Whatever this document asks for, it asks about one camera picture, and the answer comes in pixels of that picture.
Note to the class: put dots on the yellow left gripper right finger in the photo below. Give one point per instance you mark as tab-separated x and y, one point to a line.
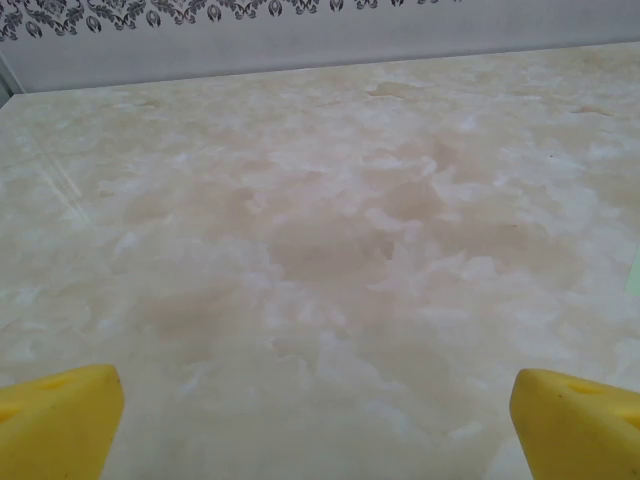
575	430

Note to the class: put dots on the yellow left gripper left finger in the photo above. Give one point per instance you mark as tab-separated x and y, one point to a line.
55	425

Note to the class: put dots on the green square paper sheet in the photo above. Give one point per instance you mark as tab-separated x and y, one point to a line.
635	275

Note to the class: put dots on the aluminium frame post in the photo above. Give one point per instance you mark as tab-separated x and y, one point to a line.
7	80

